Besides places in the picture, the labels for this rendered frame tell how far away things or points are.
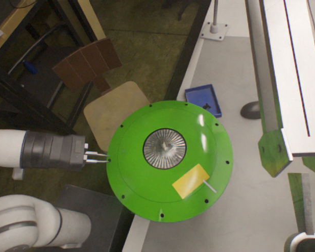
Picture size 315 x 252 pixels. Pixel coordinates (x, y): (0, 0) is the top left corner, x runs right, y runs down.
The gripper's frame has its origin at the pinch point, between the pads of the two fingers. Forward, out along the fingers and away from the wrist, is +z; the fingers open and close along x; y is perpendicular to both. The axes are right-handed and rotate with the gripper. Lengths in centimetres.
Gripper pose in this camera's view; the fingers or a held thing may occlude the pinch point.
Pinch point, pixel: (108, 158)
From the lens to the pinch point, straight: 54.1
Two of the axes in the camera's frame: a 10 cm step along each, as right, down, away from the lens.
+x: -0.9, -8.6, 5.0
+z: 9.1, 1.3, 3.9
